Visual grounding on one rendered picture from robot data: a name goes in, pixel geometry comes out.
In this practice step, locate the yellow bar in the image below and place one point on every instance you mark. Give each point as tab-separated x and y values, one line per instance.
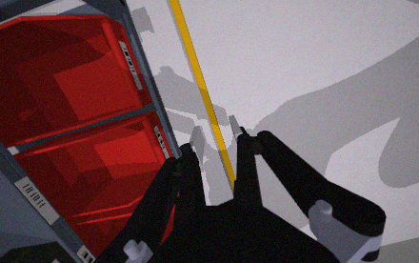
201	84

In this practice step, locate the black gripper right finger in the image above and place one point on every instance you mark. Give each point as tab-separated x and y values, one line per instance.
349	225

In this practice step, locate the red open bin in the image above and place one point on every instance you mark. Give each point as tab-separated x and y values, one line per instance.
58	73
96	231
112	170

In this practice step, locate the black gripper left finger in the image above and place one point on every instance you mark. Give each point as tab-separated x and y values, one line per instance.
144	231

